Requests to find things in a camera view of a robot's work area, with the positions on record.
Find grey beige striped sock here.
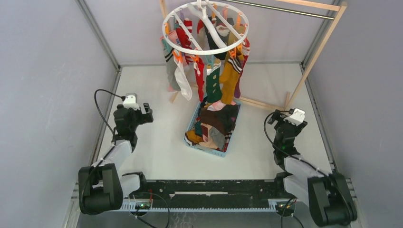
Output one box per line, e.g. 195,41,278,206
164,46,181,91

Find dark green sock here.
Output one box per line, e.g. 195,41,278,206
206,59,222,103

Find red santa sock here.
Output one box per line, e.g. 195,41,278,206
193,57,204,102

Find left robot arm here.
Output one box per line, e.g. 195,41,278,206
78,103,154,215

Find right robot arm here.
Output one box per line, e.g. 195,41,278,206
263,108,358,227

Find white round clip hanger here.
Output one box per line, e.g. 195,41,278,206
162,0,249,56

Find purple hanging sock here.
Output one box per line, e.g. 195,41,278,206
234,38,250,98

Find dark brown sock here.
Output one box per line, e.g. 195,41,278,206
199,105,240,135

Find red white hanging sock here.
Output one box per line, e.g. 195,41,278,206
174,18,193,65

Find black patterned hanging sock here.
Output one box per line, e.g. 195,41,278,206
197,17,236,49

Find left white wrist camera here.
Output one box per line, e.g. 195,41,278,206
123,93,140,111

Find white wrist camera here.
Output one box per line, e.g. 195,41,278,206
284,108,306,126
123,93,140,111

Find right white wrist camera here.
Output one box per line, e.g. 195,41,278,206
284,108,306,126

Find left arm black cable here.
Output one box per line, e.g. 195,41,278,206
94,89,126,136

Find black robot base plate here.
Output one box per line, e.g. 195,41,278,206
118,179,307,209

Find wooden drying rack frame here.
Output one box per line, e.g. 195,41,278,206
159,0,347,108

